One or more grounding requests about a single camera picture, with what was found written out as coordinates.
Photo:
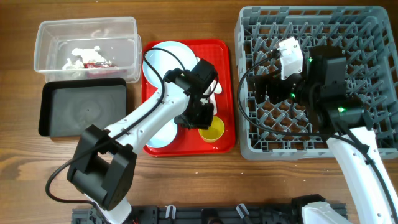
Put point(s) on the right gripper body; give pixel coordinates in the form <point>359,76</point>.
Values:
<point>292,88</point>

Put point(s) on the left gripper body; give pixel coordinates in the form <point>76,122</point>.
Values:
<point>199,115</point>

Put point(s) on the yellow plastic cup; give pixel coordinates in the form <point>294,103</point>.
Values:
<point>214,132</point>

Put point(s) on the white plastic fork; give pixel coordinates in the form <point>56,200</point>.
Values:
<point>212,99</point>

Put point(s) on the small light blue bowl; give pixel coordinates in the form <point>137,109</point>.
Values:
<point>164,136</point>

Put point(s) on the light blue plate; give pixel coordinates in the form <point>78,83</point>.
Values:
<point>163,61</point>

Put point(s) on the red snack wrapper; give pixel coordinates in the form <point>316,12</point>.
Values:
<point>98,65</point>

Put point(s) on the white napkin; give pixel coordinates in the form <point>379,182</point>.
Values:
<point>84,56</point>

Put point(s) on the white plastic spoon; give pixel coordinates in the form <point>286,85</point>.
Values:
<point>218,88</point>

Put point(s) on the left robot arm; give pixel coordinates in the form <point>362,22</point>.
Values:
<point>105,159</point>

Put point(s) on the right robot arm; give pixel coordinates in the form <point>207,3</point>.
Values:
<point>342,121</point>

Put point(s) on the grey dishwasher rack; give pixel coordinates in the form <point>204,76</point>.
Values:
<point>282,131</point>

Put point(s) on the clear plastic waste bin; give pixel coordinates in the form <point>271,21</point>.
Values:
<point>117,37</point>

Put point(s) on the black waste tray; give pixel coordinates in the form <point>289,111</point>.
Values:
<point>69,107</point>

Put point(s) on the red serving tray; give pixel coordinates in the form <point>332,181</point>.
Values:
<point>189,142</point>

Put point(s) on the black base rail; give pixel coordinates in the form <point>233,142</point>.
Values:
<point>274,213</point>

